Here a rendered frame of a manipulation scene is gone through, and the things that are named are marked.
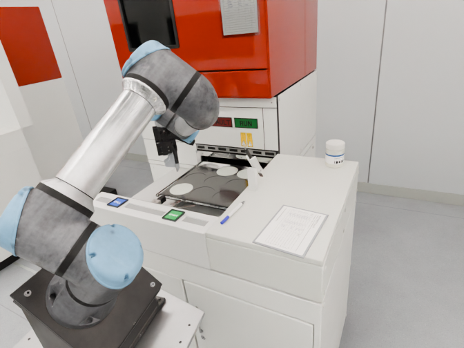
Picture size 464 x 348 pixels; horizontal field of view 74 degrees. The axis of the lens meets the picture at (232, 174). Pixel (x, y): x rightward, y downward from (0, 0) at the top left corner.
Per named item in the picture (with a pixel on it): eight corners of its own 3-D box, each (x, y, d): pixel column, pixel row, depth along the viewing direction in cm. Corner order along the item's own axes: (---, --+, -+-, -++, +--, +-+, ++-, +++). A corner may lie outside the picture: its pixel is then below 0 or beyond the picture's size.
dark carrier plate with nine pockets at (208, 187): (204, 162, 157) (203, 161, 157) (266, 170, 141) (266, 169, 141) (160, 195, 130) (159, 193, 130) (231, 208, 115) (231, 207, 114)
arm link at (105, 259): (108, 315, 63) (136, 290, 56) (46, 285, 60) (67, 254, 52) (132, 266, 73) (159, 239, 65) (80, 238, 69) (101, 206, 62)
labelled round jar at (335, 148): (326, 160, 128) (328, 138, 124) (344, 161, 125) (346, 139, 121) (323, 167, 122) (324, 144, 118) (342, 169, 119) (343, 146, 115)
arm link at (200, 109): (242, 97, 74) (201, 125, 121) (205, 68, 71) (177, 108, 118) (217, 136, 72) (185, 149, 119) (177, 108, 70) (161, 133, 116)
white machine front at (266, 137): (151, 161, 185) (136, 94, 168) (281, 179, 148) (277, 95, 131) (148, 163, 183) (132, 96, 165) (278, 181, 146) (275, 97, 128)
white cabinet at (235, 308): (197, 275, 210) (175, 168, 175) (346, 325, 166) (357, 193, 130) (129, 360, 160) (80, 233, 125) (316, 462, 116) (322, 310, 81)
